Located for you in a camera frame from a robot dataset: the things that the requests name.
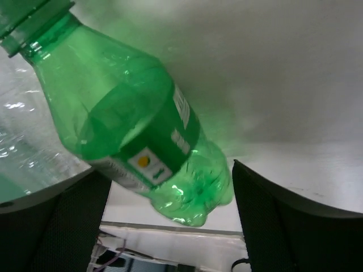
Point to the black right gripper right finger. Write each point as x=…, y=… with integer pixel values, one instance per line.
x=285, y=231

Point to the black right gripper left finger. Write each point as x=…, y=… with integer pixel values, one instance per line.
x=54, y=229

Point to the clear plastic bottle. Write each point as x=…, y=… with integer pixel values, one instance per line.
x=32, y=157

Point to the green plastic bottle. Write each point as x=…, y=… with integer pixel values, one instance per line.
x=119, y=110

